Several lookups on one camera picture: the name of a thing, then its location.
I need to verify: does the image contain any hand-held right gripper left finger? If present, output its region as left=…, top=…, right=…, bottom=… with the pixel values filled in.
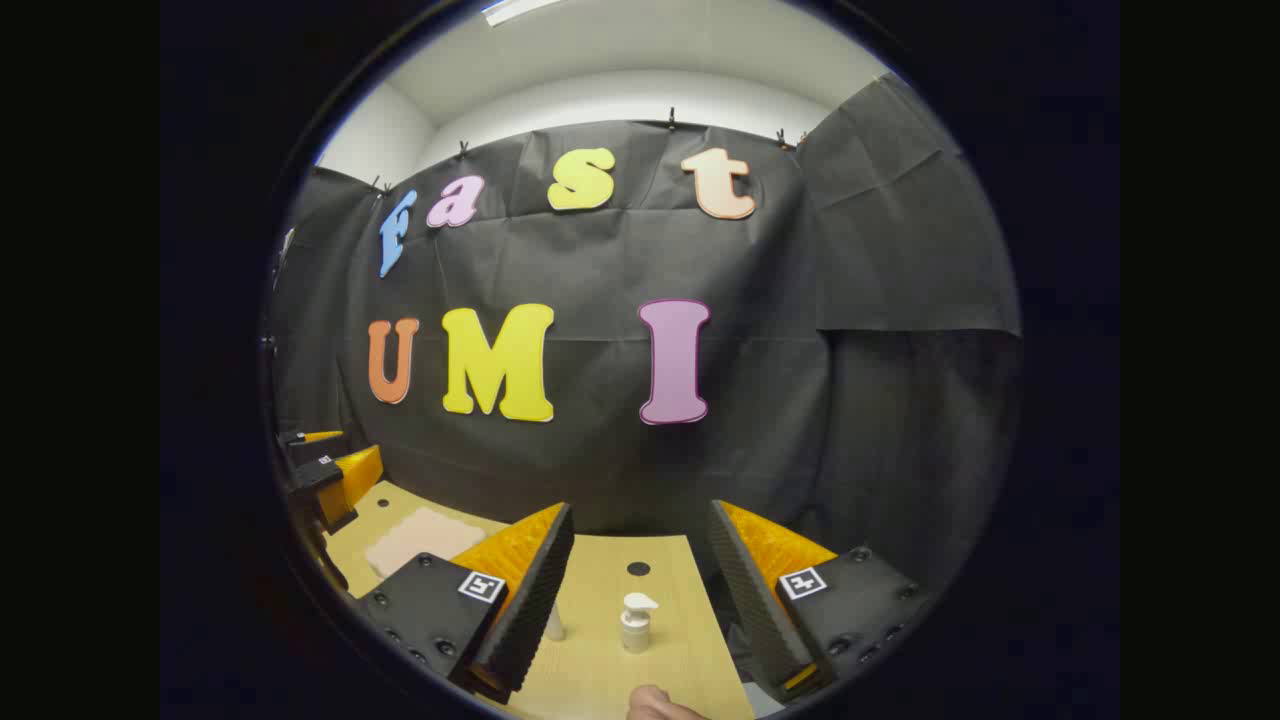
left=358, top=502, right=575, bottom=704

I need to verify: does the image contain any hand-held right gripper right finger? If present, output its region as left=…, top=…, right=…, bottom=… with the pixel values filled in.
left=708, top=499, right=931, bottom=704

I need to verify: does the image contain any white pump bottle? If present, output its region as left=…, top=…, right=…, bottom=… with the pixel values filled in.
left=619, top=592, right=660, bottom=655

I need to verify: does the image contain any ceiling light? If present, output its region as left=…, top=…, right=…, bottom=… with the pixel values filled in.
left=482, top=0, right=563, bottom=27

